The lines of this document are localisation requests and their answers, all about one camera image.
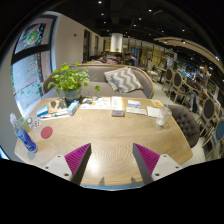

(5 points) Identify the blister pack of pills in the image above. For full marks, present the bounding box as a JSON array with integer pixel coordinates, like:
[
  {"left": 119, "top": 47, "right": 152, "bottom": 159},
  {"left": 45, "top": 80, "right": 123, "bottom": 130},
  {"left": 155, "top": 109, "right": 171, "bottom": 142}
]
[{"left": 33, "top": 118, "right": 43, "bottom": 130}]

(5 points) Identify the clear plastic cup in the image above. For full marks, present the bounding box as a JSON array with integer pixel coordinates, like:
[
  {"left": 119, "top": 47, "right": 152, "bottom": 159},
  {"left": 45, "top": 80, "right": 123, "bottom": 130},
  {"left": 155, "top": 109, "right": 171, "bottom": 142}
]
[{"left": 155, "top": 105, "right": 173, "bottom": 128}]

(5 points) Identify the person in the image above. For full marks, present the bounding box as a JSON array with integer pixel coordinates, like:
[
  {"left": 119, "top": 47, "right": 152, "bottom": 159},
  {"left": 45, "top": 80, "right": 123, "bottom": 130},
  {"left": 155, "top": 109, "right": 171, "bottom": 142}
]
[
  {"left": 111, "top": 52, "right": 124, "bottom": 65},
  {"left": 123, "top": 51, "right": 139, "bottom": 68},
  {"left": 96, "top": 51, "right": 110, "bottom": 65}
]

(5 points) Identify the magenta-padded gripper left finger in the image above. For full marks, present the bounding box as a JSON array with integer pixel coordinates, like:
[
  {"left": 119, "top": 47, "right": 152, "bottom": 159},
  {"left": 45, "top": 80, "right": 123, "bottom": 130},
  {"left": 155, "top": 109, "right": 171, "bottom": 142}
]
[{"left": 42, "top": 143, "right": 93, "bottom": 186}]

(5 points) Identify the white blue booklet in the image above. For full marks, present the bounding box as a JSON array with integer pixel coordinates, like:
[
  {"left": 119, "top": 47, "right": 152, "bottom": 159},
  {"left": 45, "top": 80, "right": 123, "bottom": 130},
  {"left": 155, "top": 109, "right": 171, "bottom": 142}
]
[{"left": 125, "top": 99, "right": 148, "bottom": 116}]

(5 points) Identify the white rectangular box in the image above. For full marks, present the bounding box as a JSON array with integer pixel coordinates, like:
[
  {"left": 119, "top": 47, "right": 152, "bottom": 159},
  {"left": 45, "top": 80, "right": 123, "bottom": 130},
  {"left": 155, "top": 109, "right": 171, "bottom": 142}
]
[{"left": 111, "top": 96, "right": 126, "bottom": 117}]

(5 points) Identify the white round column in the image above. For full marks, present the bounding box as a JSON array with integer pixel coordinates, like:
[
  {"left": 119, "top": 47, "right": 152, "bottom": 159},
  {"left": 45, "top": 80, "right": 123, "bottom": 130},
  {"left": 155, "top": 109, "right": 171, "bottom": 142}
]
[{"left": 109, "top": 32, "right": 124, "bottom": 53}]

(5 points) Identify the grey white chevron pillow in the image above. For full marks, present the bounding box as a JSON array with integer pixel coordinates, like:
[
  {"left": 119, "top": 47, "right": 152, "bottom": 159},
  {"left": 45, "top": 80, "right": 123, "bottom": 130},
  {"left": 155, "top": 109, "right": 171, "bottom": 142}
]
[{"left": 103, "top": 66, "right": 144, "bottom": 94}]

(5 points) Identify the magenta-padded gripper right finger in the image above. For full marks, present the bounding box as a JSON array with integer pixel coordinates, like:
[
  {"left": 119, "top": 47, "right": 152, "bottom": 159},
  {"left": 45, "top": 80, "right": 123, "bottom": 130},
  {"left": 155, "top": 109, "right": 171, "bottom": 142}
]
[{"left": 132, "top": 143, "right": 184, "bottom": 186}]

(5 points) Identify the clear blue-labelled water bottle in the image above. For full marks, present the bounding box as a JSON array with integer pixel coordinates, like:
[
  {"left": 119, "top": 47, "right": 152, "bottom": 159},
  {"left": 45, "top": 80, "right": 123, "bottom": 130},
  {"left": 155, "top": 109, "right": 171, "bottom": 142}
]
[{"left": 9, "top": 112, "right": 39, "bottom": 154}]

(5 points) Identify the grey tufted chair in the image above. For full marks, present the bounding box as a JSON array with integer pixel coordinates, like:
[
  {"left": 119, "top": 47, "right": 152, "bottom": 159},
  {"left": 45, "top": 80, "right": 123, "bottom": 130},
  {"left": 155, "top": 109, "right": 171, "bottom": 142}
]
[{"left": 167, "top": 104, "right": 201, "bottom": 149}]

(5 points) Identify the green potted plant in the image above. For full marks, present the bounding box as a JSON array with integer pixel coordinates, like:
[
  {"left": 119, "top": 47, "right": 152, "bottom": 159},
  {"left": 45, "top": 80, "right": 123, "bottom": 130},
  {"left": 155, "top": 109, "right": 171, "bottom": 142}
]
[{"left": 47, "top": 62, "right": 101, "bottom": 105}]

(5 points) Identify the small blue tissue box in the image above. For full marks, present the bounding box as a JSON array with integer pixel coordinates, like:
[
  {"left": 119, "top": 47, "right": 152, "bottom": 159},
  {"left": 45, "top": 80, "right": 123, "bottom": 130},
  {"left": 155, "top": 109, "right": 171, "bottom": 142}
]
[{"left": 66, "top": 100, "right": 81, "bottom": 116}]

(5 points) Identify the window with holiday stickers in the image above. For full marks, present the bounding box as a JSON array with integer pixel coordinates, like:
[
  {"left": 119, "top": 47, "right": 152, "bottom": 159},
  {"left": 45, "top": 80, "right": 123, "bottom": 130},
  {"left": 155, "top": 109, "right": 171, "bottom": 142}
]
[{"left": 10, "top": 14, "right": 58, "bottom": 116}]

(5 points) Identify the group of round-backed chairs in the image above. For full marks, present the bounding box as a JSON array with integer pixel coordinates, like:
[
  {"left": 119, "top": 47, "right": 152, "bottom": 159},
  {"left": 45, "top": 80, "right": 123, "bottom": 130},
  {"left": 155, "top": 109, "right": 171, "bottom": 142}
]
[{"left": 161, "top": 66, "right": 224, "bottom": 159}]

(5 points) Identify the flat round red coaster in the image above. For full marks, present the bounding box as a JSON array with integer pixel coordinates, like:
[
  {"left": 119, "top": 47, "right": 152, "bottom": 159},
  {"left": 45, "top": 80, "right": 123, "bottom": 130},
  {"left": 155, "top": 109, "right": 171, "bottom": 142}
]
[{"left": 40, "top": 125, "right": 54, "bottom": 140}]

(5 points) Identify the small yellow card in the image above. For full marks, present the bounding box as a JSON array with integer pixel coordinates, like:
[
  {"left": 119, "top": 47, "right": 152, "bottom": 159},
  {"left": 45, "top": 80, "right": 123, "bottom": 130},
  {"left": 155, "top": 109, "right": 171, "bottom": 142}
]
[{"left": 150, "top": 99, "right": 164, "bottom": 108}]

